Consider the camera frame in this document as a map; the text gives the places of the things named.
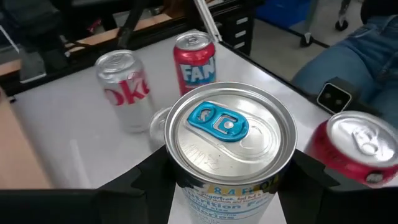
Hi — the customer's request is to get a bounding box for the person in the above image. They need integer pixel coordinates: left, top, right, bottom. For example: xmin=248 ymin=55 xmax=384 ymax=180
xmin=290 ymin=0 xmax=398 ymax=125

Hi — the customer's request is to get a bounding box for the silver aluminium bar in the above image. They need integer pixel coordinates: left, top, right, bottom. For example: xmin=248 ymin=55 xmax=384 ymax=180
xmin=194 ymin=0 xmax=223 ymax=43

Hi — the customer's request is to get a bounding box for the silver Diet Coke can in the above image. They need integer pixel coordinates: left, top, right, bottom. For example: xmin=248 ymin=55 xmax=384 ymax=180
xmin=95 ymin=49 xmax=156 ymax=134

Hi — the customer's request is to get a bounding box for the light blue Red Bull can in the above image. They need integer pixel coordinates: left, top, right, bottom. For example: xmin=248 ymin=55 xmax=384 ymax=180
xmin=164 ymin=81 xmax=298 ymax=224

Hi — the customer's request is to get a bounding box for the black drawer cabinet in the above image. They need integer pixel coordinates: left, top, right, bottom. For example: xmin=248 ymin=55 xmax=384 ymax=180
xmin=217 ymin=6 xmax=254 ymax=56

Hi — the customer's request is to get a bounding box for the small table-level camera box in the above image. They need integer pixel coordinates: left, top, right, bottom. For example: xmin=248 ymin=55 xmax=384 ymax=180
xmin=316 ymin=77 xmax=361 ymax=115

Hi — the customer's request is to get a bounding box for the red Fanta can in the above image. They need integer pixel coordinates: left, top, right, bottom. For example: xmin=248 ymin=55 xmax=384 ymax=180
xmin=172 ymin=30 xmax=217 ymax=96

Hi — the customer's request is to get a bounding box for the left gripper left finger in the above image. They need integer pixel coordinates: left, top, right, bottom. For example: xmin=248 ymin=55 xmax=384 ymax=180
xmin=0 ymin=145 xmax=177 ymax=224

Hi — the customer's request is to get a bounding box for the red black Coca-Cola can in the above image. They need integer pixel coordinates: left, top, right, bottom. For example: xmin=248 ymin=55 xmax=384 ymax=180
xmin=303 ymin=110 xmax=398 ymax=189

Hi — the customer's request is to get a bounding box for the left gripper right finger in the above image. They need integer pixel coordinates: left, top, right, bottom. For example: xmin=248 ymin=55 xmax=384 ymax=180
xmin=277 ymin=148 xmax=398 ymax=224

